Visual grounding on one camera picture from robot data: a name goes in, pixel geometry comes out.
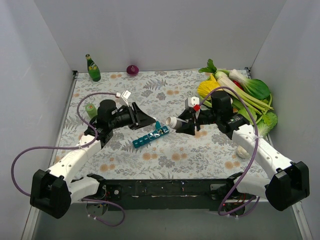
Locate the white pill bottle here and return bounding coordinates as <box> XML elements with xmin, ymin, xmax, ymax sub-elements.
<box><xmin>165</xmin><ymin>116</ymin><xmax>188</xmax><ymax>130</ymax></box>

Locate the teal pill organizer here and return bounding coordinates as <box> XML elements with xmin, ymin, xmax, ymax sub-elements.
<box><xmin>132</xmin><ymin>121</ymin><xmax>170</xmax><ymax>149</ymax></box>

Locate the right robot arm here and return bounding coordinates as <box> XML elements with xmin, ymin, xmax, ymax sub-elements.
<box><xmin>165</xmin><ymin>90</ymin><xmax>310</xmax><ymax>211</ymax></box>

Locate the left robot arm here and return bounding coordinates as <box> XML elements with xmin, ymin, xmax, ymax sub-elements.
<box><xmin>30</xmin><ymin>99</ymin><xmax>156</xmax><ymax>219</ymax></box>

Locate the yellow napa cabbage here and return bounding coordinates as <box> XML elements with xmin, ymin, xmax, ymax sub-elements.
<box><xmin>197</xmin><ymin>74</ymin><xmax>220</xmax><ymax>98</ymax></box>

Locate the green can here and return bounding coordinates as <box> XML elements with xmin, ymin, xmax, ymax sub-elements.
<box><xmin>85</xmin><ymin>103</ymin><xmax>98</xmax><ymax>119</ymax></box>

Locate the floral table mat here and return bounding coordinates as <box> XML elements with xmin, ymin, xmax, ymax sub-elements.
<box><xmin>52</xmin><ymin>70</ymin><xmax>266</xmax><ymax>179</ymax></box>

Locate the red pepper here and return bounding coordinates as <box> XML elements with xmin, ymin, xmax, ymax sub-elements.
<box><xmin>232</xmin><ymin>80</ymin><xmax>244</xmax><ymax>91</ymax></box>

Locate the purple onion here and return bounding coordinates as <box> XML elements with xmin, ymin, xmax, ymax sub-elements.
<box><xmin>126</xmin><ymin>64</ymin><xmax>139</xmax><ymax>76</ymax></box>

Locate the parsley leaf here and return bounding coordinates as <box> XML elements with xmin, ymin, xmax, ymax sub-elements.
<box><xmin>198</xmin><ymin>58</ymin><xmax>217</xmax><ymax>74</ymax></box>

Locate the green glass bottle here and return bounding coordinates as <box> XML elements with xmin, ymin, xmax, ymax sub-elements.
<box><xmin>85</xmin><ymin>54</ymin><xmax>101</xmax><ymax>82</ymax></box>

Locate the bok choy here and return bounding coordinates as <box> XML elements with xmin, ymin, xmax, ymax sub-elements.
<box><xmin>228</xmin><ymin>69</ymin><xmax>271</xmax><ymax>100</ymax></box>

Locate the green lettuce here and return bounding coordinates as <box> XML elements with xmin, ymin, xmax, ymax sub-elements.
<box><xmin>229</xmin><ymin>99</ymin><xmax>278</xmax><ymax>126</ymax></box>

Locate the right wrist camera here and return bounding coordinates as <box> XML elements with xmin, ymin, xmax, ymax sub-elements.
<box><xmin>185</xmin><ymin>96</ymin><xmax>200</xmax><ymax>110</ymax></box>

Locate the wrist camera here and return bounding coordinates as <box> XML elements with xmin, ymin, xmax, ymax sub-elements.
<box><xmin>185</xmin><ymin>96</ymin><xmax>200</xmax><ymax>110</ymax></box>
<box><xmin>119</xmin><ymin>90</ymin><xmax>132</xmax><ymax>107</ymax></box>

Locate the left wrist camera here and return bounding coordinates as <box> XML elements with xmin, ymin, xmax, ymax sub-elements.
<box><xmin>119</xmin><ymin>90</ymin><xmax>132</xmax><ymax>107</ymax></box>

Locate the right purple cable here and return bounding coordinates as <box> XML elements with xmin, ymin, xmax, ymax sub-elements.
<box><xmin>193</xmin><ymin>86</ymin><xmax>261</xmax><ymax>217</ymax></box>

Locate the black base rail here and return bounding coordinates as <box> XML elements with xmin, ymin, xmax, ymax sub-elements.
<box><xmin>87</xmin><ymin>173</ymin><xmax>241</xmax><ymax>211</ymax></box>

